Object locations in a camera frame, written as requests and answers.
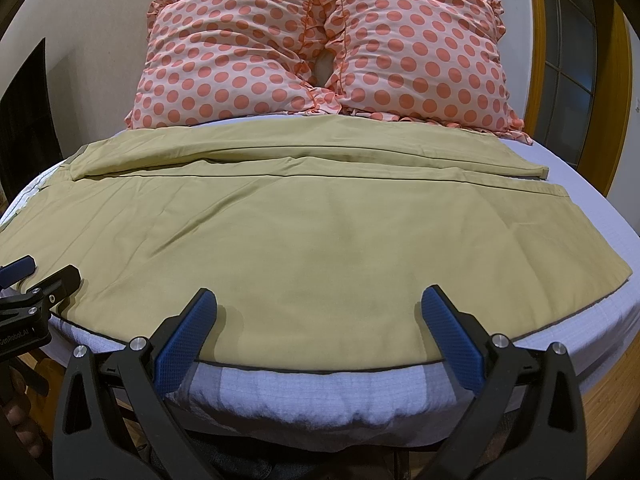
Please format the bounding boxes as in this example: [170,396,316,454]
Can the khaki pants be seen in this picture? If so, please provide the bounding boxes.
[1,116,631,372]

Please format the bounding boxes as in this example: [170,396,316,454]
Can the dark bedside furniture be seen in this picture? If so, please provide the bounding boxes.
[0,38,63,202]

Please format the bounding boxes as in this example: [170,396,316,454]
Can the white bed mattress sheet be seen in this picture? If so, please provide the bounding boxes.
[1,140,639,451]

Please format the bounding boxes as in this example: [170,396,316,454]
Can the left polka dot pillow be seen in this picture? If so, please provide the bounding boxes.
[125,0,341,129]

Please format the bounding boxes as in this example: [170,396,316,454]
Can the polka dot pillow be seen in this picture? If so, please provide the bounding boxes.
[311,0,532,144]
[125,0,341,129]

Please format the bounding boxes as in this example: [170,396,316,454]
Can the wooden framed glass door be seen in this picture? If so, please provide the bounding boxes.
[502,0,634,195]

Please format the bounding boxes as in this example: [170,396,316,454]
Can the right polka dot pillow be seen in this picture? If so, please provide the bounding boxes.
[311,0,532,144]

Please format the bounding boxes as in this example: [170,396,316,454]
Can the wooden bed frame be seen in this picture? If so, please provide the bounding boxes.
[584,335,639,477]

